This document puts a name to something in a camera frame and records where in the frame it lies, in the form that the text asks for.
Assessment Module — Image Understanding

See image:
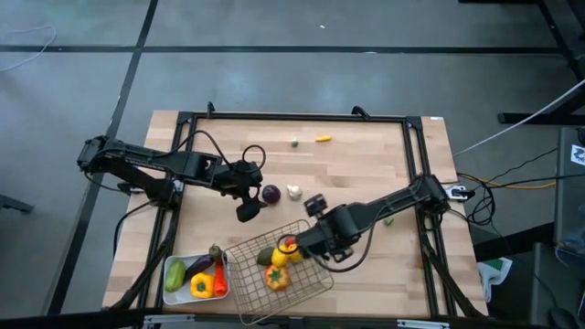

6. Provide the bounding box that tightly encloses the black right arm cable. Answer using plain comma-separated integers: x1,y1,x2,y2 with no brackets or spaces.
301,200,440,274

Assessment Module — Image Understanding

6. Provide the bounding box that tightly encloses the orange bell pepper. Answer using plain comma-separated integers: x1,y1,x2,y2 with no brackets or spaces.
264,264,292,292

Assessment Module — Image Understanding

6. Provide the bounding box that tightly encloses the white cable connector block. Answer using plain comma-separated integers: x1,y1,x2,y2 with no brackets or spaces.
445,184,476,202

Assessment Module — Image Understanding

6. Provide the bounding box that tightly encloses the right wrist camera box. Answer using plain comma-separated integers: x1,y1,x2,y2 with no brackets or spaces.
303,193,327,218

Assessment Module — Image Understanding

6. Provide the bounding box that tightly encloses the metal wire basket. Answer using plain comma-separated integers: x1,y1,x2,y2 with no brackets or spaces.
222,218,335,326

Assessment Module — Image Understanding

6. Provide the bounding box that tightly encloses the purple eggplant ball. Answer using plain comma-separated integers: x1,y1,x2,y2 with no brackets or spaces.
261,184,282,206

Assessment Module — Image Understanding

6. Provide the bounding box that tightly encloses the yellow bell pepper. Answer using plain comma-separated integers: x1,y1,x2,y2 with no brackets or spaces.
189,272,215,300

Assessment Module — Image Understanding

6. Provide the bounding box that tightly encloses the black metal stand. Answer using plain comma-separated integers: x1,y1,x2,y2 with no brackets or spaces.
459,0,585,127

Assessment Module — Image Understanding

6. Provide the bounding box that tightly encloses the dark purple eggplant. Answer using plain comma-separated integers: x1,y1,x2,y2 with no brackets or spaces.
182,254,216,283

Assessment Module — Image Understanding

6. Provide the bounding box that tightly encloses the green bell pepper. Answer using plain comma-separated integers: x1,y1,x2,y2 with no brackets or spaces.
164,259,187,293

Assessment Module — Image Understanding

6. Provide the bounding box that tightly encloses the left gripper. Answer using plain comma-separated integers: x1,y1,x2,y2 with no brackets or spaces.
218,160,265,224

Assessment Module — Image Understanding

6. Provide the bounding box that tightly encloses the grey metal leg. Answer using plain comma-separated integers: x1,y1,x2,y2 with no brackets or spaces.
0,194,36,215

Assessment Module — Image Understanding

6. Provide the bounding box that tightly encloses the black camera mount beam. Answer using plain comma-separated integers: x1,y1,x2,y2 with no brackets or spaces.
0,309,585,329

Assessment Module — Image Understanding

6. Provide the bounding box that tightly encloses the black looped cable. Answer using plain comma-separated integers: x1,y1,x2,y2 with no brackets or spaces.
468,182,498,228

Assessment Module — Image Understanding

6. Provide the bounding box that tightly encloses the black metal table frame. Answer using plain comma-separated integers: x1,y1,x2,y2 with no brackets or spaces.
109,111,488,319

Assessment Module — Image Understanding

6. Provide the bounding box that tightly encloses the thin white floor cable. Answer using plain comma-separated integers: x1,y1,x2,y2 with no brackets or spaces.
0,25,59,74

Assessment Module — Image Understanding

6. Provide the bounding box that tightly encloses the orange red carrot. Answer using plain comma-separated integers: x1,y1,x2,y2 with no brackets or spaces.
212,260,229,298

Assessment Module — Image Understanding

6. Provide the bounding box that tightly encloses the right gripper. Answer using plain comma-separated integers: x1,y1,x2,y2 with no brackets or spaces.
277,226,353,262

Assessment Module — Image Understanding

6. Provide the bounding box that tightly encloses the white and green bag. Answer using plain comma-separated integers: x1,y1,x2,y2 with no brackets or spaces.
476,256,514,303

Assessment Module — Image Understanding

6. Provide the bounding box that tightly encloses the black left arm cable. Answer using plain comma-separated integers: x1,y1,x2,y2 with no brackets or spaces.
171,129,268,175

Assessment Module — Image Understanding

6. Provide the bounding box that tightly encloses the grey cabinet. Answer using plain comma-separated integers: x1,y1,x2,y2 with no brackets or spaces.
553,126,585,257

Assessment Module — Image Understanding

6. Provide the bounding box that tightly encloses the thick white cable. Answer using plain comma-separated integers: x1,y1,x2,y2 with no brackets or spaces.
452,77,585,159

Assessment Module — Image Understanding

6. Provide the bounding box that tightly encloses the yellow cable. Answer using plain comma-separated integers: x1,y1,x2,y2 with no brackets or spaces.
456,173,558,191

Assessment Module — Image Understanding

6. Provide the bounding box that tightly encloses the dark green avocado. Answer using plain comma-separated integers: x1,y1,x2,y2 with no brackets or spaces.
255,247,275,268

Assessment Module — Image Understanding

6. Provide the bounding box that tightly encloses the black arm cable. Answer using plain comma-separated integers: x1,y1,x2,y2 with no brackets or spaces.
301,200,440,274
171,129,268,175

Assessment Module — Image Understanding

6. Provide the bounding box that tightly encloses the white plastic tray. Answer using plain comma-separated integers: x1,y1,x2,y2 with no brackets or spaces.
162,253,232,306

